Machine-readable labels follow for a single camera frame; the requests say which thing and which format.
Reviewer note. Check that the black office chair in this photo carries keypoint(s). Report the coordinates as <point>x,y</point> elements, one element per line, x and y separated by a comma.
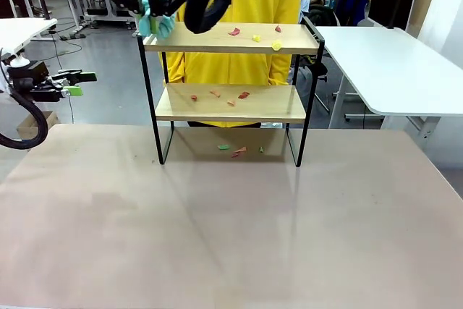
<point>320,70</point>

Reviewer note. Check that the person's left forearm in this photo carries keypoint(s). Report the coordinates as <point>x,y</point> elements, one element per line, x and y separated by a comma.
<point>279,70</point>

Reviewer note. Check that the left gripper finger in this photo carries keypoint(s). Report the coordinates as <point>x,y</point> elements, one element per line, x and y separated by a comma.
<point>77,76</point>
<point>74,91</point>

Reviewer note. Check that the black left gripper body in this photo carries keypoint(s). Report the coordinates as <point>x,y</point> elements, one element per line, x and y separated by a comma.
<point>36,84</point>

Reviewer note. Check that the open cardboard box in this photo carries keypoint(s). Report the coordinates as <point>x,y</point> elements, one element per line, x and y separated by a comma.
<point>29,126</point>

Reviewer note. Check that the two-tier wooden shelf black frame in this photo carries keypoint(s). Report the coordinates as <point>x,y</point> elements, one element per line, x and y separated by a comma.
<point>231,104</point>

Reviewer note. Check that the teal microfibre duster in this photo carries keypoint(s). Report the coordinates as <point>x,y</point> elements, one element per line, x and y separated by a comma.
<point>166,28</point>

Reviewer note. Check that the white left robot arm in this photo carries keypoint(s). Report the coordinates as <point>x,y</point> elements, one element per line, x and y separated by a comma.
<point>1,88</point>

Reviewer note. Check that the person's right forearm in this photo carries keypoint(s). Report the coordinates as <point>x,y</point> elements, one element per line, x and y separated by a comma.
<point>176,68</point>

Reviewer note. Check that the small white table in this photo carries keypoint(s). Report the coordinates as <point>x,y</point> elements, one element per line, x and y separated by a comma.
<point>18,30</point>

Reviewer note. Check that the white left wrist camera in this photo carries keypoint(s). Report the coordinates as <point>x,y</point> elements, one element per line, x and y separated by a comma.
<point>18,61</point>

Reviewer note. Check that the yellow paper scrap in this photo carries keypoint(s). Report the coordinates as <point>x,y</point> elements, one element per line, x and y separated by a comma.
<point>257,38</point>
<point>276,45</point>

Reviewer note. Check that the brown cardboard panel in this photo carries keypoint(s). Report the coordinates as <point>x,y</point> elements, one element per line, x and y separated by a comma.
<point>421,5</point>

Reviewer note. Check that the large white table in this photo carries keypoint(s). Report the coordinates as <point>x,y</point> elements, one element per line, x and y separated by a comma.
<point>390,66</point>

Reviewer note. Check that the black monitor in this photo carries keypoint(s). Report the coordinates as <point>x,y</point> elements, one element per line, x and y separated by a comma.
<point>392,1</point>

